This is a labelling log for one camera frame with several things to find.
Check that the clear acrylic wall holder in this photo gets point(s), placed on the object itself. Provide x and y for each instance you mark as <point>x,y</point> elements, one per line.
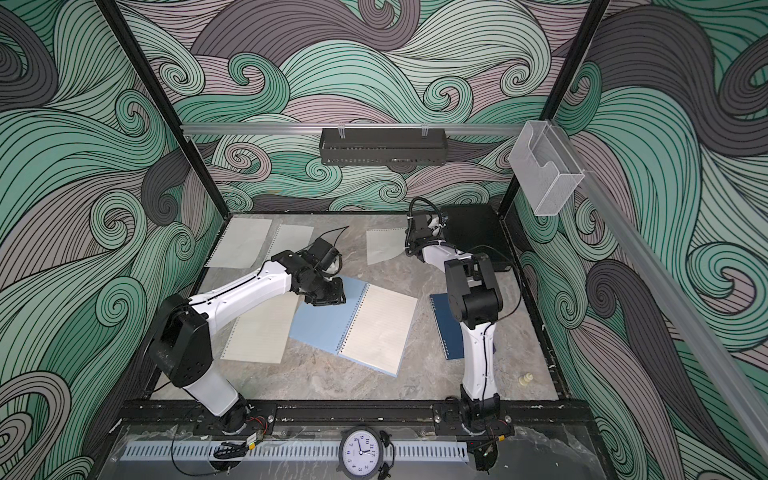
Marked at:
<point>543,160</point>

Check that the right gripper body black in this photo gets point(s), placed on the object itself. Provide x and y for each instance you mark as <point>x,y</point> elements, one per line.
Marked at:
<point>411,237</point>

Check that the aluminium rail right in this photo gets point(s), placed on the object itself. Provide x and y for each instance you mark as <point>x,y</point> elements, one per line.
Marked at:
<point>610,190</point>

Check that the aluminium rail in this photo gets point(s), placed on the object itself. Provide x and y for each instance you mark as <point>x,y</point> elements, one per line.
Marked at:
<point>610,190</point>
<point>277,128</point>

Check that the light blue spiral notebook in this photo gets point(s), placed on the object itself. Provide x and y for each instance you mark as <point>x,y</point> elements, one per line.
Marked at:
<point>371,328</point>

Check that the torn lined paper page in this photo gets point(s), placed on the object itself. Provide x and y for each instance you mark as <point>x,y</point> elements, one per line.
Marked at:
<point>241,243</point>

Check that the round white clock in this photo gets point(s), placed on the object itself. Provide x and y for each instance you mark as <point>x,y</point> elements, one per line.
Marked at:
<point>360,453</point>

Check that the dark blue spiral notebook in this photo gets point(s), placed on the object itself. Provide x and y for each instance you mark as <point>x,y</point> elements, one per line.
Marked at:
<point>448,327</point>

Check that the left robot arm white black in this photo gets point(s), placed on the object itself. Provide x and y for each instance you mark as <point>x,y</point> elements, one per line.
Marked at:
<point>182,328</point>

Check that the black hard case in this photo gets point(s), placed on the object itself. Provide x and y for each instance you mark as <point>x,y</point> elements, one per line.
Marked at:
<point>477,229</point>

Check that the white slotted cable duct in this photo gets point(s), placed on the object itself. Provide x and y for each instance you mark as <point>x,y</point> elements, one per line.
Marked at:
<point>406,451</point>

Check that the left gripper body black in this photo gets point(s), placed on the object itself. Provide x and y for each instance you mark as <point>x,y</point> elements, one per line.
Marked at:
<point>323,292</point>

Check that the aluminium rail back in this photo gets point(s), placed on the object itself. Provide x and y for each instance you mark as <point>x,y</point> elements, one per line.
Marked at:
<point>277,128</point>

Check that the black wall tray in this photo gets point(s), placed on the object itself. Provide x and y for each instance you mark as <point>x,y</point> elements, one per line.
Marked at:
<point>381,147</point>

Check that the cream lined spiral notebook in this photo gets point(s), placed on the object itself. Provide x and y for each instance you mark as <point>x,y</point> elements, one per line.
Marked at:
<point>260,335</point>

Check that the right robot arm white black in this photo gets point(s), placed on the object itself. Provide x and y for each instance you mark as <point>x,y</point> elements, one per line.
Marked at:
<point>475,302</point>

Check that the small yellowish object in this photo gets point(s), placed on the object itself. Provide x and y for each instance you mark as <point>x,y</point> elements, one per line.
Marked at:
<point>526,379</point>

